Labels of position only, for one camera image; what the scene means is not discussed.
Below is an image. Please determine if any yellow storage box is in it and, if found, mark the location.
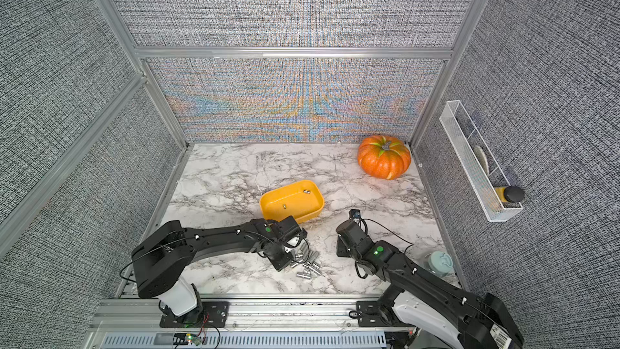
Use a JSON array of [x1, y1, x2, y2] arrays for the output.
[[259, 179, 325, 224]]

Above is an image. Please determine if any teal cup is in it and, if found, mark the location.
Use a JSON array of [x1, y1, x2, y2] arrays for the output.
[[424, 250, 454, 277]]

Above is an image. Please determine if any silver socket front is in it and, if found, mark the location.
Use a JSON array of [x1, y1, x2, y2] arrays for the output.
[[296, 272, 313, 280]]

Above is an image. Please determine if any clear wall shelf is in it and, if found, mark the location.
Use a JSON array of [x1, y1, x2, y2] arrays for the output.
[[439, 100, 523, 222]]

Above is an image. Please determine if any round brush in shelf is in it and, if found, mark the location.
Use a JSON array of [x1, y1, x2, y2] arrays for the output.
[[473, 145, 490, 175]]

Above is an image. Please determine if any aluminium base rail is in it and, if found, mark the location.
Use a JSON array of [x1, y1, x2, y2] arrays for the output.
[[84, 295, 485, 349]]

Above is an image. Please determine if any orange pumpkin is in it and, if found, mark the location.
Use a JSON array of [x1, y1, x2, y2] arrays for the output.
[[357, 135, 412, 180]]

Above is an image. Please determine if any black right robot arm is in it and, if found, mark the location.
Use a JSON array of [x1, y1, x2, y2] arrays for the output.
[[337, 219, 525, 348]]

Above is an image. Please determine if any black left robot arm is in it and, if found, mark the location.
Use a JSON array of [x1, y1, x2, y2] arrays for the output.
[[131, 217, 307, 325]]

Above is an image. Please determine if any yellow bottle black cap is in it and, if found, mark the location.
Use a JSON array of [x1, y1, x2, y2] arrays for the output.
[[494, 186, 525, 204]]

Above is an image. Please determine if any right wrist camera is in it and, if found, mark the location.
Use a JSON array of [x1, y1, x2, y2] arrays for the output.
[[349, 208, 362, 221]]

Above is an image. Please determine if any silver socket long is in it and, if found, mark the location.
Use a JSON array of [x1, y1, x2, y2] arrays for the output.
[[308, 250, 319, 263]]

